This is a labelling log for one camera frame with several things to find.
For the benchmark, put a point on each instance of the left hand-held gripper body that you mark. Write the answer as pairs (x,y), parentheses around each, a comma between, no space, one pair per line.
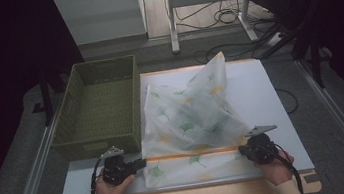
(116,171)

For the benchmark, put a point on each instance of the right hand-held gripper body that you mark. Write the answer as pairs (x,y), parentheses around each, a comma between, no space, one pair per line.
(262,149)

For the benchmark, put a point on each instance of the green woven basket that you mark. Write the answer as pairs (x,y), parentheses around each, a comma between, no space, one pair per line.
(101,113)

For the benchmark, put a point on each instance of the white leaf-print laundry bag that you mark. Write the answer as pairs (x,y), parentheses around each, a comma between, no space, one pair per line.
(189,115)

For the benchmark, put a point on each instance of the person's right hand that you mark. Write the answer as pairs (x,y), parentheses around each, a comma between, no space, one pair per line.
(279,172)

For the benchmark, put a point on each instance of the black tape piece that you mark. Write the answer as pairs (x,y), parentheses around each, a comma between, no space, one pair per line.
(311,178)

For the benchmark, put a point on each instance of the dark stand leg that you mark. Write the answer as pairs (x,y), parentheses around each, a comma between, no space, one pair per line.
(46,100)
(317,64)

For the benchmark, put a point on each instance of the white power strip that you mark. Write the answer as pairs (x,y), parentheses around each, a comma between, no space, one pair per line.
(275,39)

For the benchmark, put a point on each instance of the white metal stand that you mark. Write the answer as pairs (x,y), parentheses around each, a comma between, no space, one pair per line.
(172,26)

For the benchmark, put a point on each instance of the grey cabinet panel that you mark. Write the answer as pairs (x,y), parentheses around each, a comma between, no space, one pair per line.
(99,16)

